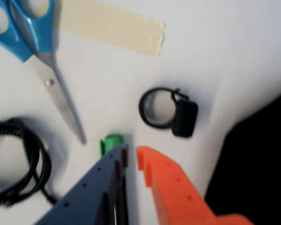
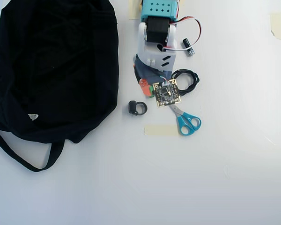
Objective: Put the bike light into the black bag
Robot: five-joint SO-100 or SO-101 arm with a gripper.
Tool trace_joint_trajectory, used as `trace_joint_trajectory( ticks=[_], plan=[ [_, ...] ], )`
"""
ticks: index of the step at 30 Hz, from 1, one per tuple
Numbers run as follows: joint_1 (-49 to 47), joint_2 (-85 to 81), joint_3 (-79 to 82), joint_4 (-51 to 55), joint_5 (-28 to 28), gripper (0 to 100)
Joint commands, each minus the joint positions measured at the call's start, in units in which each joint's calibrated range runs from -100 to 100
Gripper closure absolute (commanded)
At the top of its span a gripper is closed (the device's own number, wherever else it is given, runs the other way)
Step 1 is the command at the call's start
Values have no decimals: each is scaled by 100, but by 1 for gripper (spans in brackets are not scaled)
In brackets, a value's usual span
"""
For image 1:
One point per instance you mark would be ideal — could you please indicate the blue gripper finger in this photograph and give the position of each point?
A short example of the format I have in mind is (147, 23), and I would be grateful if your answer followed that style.
(89, 194)

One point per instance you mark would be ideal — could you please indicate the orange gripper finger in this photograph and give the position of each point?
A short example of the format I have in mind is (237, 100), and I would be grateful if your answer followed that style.
(175, 197)

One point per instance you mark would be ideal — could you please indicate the black fabric bag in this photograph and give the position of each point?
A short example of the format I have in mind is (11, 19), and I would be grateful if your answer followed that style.
(253, 164)

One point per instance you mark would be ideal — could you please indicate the black marker with green cap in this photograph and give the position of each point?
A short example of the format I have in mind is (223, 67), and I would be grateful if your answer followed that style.
(112, 141)

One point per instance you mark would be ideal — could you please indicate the long beige masking tape strip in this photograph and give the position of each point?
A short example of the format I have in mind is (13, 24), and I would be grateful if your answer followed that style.
(112, 25)

